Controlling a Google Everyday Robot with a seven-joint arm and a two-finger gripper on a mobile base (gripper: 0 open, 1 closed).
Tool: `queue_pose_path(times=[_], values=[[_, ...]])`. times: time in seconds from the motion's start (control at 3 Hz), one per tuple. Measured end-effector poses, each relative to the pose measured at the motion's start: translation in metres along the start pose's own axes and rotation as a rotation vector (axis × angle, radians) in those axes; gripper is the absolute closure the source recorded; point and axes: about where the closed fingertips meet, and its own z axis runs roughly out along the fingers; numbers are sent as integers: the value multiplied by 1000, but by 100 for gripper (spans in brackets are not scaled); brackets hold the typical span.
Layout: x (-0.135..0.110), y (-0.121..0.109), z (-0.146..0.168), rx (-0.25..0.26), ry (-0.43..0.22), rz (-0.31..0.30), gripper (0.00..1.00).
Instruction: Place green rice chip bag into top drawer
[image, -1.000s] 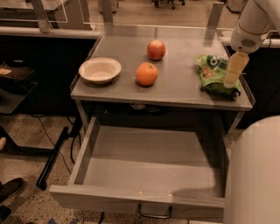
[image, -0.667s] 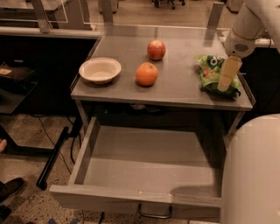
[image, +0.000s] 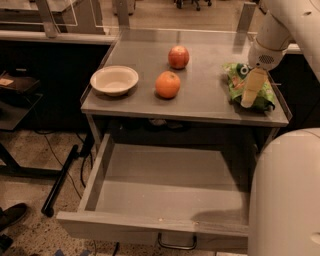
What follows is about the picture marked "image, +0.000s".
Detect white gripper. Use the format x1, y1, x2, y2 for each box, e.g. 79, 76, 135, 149
241, 37, 290, 108

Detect green rice chip bag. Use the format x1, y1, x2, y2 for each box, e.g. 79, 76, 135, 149
222, 63, 275, 111

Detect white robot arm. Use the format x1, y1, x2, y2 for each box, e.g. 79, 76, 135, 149
248, 0, 320, 256

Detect grey open top drawer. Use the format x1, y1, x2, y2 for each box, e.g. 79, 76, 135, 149
57, 135, 256, 252

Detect grey cabinet table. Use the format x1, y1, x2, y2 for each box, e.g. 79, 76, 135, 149
81, 30, 291, 148

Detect red apple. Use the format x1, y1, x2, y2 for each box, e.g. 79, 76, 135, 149
168, 45, 189, 69

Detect orange fruit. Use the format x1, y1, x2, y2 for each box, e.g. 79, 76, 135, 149
155, 71, 181, 99

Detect white bowl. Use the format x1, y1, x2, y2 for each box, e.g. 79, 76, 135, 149
90, 66, 139, 96

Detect black side table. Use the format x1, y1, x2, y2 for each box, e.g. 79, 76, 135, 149
0, 71, 60, 179

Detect black metal table leg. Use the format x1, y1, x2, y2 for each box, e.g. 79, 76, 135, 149
41, 145, 78, 218

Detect black shoe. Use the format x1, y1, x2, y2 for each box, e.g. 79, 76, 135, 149
0, 203, 28, 231

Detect metal drawer handle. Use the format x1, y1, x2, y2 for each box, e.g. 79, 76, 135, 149
157, 233, 198, 251

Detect black floor cable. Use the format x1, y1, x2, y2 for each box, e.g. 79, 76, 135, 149
33, 129, 94, 199

